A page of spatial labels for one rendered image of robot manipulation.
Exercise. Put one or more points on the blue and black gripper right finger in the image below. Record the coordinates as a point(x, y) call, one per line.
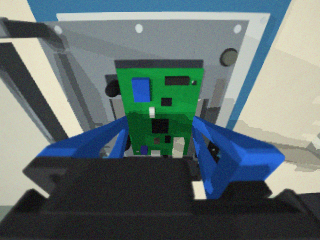
point(243, 158)

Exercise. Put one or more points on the green circuit board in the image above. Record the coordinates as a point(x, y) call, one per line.
point(160, 104)

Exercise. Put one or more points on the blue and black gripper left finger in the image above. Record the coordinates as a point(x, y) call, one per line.
point(89, 144)

